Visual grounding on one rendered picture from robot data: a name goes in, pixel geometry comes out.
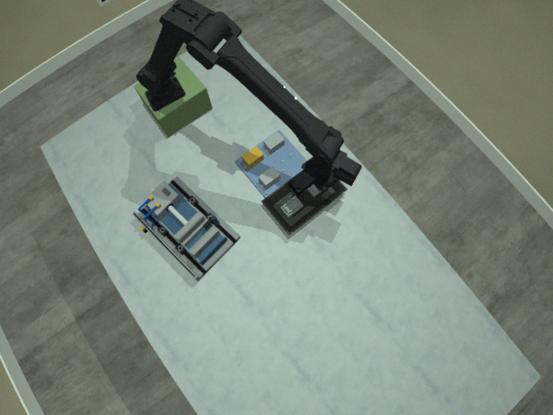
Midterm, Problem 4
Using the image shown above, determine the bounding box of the brass-yellow rectangular block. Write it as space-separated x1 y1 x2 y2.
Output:
242 146 264 169

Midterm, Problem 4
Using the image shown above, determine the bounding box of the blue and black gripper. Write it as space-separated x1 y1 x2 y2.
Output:
302 163 339 192

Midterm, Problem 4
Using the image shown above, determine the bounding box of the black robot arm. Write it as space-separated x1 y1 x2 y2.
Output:
137 0 362 196

